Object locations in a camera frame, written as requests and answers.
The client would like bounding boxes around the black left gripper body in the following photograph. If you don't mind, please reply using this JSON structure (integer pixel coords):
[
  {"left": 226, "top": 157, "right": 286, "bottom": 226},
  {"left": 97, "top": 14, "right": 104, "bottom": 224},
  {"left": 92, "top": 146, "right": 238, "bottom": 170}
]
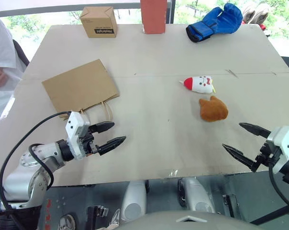
[{"left": 78, "top": 127, "right": 100, "bottom": 158}]

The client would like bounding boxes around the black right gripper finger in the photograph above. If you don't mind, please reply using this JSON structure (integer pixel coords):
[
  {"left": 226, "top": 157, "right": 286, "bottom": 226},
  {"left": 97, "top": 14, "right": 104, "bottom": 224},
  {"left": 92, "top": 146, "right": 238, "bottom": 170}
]
[
  {"left": 239, "top": 122, "right": 272, "bottom": 139},
  {"left": 222, "top": 143, "right": 258, "bottom": 173}
]

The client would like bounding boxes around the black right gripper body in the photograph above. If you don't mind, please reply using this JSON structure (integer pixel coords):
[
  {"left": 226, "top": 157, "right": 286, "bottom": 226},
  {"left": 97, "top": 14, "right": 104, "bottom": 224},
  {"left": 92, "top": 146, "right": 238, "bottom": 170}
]
[{"left": 254, "top": 139, "right": 281, "bottom": 173}]

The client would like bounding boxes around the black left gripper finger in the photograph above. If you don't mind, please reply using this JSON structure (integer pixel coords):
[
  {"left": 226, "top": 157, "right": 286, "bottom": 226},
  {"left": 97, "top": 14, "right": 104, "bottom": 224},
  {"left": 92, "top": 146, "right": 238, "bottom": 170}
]
[
  {"left": 89, "top": 121, "right": 115, "bottom": 134},
  {"left": 97, "top": 136, "right": 127, "bottom": 156}
]

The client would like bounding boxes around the brown paper bag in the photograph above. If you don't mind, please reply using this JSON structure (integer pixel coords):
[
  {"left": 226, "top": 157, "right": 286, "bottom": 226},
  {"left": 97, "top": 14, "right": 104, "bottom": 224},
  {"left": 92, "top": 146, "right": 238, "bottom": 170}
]
[{"left": 41, "top": 59, "right": 121, "bottom": 121}]

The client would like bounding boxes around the brown plush toy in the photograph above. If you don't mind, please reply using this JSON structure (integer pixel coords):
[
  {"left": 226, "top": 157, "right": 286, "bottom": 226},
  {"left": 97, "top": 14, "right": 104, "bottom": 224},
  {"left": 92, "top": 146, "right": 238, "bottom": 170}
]
[{"left": 198, "top": 95, "right": 229, "bottom": 122}]

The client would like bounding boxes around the silver right robot leg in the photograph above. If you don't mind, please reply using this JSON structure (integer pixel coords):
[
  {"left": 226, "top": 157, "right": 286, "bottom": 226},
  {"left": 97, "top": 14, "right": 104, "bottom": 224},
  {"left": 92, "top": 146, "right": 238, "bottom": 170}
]
[{"left": 178, "top": 177, "right": 216, "bottom": 214}]

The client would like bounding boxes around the silver robot leg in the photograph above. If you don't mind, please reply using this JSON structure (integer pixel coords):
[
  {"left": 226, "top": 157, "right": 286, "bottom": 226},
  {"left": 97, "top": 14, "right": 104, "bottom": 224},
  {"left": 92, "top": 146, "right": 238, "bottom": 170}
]
[
  {"left": 178, "top": 177, "right": 216, "bottom": 214},
  {"left": 120, "top": 180, "right": 148, "bottom": 222}
]

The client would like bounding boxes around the silver left robot leg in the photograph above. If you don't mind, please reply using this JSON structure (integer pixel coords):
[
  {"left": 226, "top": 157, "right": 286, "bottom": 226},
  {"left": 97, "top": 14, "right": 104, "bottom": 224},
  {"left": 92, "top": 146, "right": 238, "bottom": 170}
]
[{"left": 120, "top": 180, "right": 148, "bottom": 222}]

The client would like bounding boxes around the white red plush toy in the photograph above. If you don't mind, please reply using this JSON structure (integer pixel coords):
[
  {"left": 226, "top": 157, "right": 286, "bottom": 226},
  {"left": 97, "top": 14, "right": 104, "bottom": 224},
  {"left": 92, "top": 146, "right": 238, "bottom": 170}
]
[{"left": 179, "top": 75, "right": 217, "bottom": 94}]

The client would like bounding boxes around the grey robot torso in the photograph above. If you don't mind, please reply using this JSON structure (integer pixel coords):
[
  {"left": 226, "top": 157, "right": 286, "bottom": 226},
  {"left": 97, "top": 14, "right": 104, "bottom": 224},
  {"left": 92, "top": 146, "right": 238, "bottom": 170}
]
[{"left": 115, "top": 210, "right": 255, "bottom": 230}]

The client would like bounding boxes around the small cardboard box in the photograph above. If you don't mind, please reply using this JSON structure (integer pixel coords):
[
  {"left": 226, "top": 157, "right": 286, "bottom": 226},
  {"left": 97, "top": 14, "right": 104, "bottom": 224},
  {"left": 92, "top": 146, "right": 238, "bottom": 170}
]
[{"left": 79, "top": 6, "right": 118, "bottom": 39}]

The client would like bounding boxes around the blue boxing glove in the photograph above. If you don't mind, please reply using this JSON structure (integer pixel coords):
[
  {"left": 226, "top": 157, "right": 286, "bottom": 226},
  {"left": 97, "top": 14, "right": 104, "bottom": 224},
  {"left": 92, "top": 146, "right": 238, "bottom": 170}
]
[{"left": 185, "top": 2, "right": 244, "bottom": 44}]

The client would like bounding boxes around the person in white shirt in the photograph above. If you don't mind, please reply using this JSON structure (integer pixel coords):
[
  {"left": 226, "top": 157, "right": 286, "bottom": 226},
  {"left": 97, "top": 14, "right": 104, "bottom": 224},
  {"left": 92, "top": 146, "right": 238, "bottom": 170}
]
[{"left": 0, "top": 8, "right": 27, "bottom": 134}]

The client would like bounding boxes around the tall red box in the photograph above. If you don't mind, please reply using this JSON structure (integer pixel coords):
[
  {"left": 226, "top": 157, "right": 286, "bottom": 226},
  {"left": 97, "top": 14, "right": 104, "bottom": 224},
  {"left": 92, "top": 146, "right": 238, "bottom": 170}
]
[{"left": 140, "top": 0, "right": 167, "bottom": 35}]

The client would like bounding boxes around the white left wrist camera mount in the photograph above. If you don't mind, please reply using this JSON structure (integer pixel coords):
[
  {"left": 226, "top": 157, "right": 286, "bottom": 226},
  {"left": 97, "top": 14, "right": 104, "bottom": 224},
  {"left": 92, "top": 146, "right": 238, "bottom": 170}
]
[{"left": 65, "top": 111, "right": 90, "bottom": 161}]

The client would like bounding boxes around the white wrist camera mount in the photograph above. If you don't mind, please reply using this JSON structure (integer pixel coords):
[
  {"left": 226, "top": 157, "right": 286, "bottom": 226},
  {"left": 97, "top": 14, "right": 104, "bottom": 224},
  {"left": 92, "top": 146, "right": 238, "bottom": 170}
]
[
  {"left": 65, "top": 111, "right": 90, "bottom": 161},
  {"left": 266, "top": 126, "right": 289, "bottom": 173}
]

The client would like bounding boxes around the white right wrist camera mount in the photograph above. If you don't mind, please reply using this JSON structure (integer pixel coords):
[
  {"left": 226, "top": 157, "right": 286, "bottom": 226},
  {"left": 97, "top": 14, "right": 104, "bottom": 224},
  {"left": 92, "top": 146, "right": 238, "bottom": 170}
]
[{"left": 266, "top": 126, "right": 289, "bottom": 173}]

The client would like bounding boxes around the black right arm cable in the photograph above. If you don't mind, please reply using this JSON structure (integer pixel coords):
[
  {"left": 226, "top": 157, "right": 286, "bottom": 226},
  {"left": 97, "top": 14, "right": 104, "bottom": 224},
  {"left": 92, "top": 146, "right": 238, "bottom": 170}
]
[{"left": 249, "top": 162, "right": 289, "bottom": 225}]

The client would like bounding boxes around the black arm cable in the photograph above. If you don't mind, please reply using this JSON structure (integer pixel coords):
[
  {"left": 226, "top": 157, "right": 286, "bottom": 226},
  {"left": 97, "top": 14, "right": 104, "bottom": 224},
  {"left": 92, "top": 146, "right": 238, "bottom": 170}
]
[
  {"left": 0, "top": 111, "right": 72, "bottom": 230},
  {"left": 249, "top": 162, "right": 289, "bottom": 225}
]

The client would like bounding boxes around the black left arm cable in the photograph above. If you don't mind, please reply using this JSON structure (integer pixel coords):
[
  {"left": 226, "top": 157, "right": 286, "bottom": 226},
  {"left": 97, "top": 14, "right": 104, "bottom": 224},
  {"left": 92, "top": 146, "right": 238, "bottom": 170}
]
[{"left": 0, "top": 111, "right": 72, "bottom": 230}]

